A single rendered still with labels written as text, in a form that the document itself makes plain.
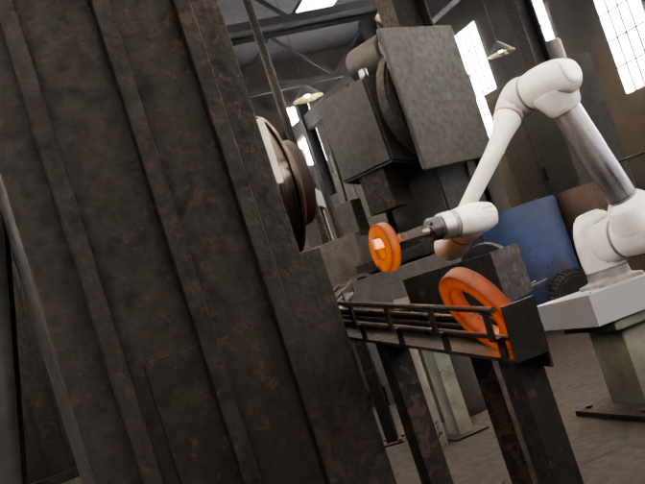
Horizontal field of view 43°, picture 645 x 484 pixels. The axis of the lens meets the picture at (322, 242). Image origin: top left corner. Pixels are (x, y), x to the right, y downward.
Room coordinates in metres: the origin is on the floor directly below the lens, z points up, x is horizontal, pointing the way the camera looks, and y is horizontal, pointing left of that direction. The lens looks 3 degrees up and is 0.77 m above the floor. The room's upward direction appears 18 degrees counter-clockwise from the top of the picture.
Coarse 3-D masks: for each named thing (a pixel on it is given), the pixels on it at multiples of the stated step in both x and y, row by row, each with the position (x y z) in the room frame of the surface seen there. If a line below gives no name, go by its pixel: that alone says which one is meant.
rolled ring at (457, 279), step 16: (448, 272) 1.59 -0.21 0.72; (464, 272) 1.55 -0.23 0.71; (448, 288) 1.60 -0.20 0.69; (464, 288) 1.55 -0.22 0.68; (480, 288) 1.52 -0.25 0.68; (496, 288) 1.52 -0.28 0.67; (448, 304) 1.65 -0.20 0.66; (464, 304) 1.65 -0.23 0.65; (496, 304) 1.51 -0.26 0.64; (464, 320) 1.65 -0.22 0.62; (480, 320) 1.65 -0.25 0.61; (496, 320) 1.54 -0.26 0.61
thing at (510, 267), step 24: (456, 264) 2.14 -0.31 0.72; (480, 264) 2.11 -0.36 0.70; (504, 264) 2.14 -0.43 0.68; (408, 288) 2.23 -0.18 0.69; (432, 288) 2.19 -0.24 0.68; (504, 288) 2.10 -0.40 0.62; (528, 288) 2.23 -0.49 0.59; (480, 360) 2.24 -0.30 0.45; (480, 384) 2.25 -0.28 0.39; (504, 384) 2.24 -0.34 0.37; (504, 408) 2.23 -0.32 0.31; (504, 432) 2.24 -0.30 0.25; (504, 456) 2.25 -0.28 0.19; (528, 456) 2.24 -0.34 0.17; (528, 480) 2.23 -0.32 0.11
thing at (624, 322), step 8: (640, 312) 2.91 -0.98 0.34; (616, 320) 2.88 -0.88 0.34; (624, 320) 2.89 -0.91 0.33; (632, 320) 2.90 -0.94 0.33; (640, 320) 2.91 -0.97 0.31; (576, 328) 3.09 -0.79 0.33; (584, 328) 3.05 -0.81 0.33; (592, 328) 3.00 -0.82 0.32; (600, 328) 2.96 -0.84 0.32; (608, 328) 2.91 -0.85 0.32; (616, 328) 2.87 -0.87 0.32
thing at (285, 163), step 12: (264, 120) 2.50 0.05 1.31; (276, 132) 2.45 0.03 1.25; (276, 144) 2.44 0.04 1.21; (276, 156) 2.42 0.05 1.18; (288, 156) 2.42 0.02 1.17; (288, 168) 2.42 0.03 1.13; (288, 180) 2.41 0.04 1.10; (288, 192) 2.42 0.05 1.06; (300, 192) 2.42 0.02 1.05; (288, 204) 2.42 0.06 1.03; (300, 204) 2.43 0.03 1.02; (288, 216) 2.44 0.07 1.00; (300, 216) 2.46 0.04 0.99; (300, 228) 2.48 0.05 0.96; (300, 240) 2.52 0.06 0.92; (300, 252) 2.56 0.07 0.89
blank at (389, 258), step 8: (376, 224) 2.53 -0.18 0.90; (384, 224) 2.52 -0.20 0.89; (376, 232) 2.54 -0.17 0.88; (384, 232) 2.49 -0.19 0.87; (392, 232) 2.49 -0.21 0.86; (384, 240) 2.51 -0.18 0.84; (392, 240) 2.48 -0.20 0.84; (384, 248) 2.59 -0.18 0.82; (392, 248) 2.48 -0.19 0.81; (376, 256) 2.58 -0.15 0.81; (384, 256) 2.57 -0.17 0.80; (392, 256) 2.49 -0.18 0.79; (400, 256) 2.50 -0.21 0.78; (376, 264) 2.60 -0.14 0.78; (384, 264) 2.55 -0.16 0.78; (392, 264) 2.50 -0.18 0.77; (384, 272) 2.56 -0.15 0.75
